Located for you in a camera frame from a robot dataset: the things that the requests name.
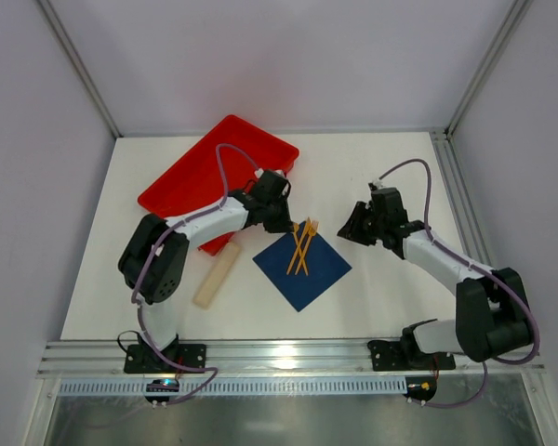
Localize red plastic tray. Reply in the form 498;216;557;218
139;117;299;248

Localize right black controller board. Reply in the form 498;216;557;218
404;376;438;401

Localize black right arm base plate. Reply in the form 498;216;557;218
366;339;456;372

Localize black controller board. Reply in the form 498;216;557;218
144;378;179;404
404;376;438;401

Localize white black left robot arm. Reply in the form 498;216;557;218
118;170;293;350

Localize aluminium corner post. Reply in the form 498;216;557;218
445;0;533;138
35;0;123;138

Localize orange plastic knife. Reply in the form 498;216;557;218
286;216;313;275

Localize white slotted cable duct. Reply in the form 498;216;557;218
58;375;406;397

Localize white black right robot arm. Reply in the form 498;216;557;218
338;185;538;362

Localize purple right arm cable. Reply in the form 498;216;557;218
376;158;540;409

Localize aluminium left corner post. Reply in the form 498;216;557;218
35;0;123;138

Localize orange plastic fork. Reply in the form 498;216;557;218
296;220;319;275

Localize aluminium front rail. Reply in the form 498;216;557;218
35;337;546;380

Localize aluminium right side rail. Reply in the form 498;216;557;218
430;129;492;264

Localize aluminium right corner post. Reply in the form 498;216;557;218
445;0;533;138

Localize aluminium rail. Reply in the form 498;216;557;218
430;129;492;264
35;337;546;380

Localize dark blue paper napkin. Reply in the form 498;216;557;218
253;234;352;312

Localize left black controller board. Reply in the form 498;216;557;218
144;378;179;404

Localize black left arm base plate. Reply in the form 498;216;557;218
123;342;207;374

